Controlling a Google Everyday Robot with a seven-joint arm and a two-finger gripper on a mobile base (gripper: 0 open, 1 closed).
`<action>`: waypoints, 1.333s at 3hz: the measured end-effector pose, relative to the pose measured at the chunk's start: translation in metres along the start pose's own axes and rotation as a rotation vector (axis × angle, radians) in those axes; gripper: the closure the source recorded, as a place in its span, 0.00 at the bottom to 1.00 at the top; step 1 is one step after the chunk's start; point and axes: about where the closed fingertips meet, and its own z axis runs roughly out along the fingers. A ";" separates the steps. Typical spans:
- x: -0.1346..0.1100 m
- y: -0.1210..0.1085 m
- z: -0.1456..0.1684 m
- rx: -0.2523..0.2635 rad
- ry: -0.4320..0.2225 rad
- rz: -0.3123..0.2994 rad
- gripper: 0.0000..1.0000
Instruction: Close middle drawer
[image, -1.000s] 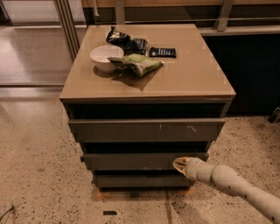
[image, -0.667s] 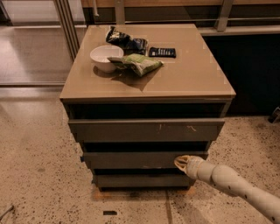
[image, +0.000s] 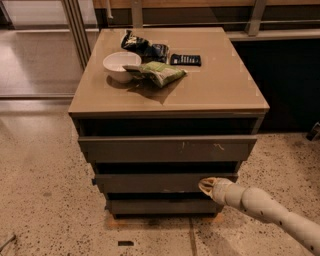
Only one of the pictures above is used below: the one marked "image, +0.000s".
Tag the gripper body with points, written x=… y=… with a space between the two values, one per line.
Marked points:
x=219 y=190

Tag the grey drawer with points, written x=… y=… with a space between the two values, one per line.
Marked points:
x=139 y=149
x=188 y=206
x=154 y=183

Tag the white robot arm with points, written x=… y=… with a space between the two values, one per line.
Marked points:
x=260 y=205

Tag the grey drawer cabinet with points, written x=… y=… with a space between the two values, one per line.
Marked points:
x=217 y=98

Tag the grey bottom drawer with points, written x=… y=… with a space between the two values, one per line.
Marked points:
x=188 y=206

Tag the grey top drawer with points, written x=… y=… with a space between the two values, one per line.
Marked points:
x=139 y=149

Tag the black object at right edge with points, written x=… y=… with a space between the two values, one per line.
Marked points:
x=314 y=132

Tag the green chip bag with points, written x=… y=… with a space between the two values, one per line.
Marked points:
x=161 y=74

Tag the black snack packet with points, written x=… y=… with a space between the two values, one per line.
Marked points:
x=186 y=60

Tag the black chip bag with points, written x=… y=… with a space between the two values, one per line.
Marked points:
x=144 y=48

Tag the white bowl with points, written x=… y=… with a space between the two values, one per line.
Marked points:
x=115 y=62

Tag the metal railing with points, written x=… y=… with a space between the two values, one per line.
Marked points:
x=243 y=20

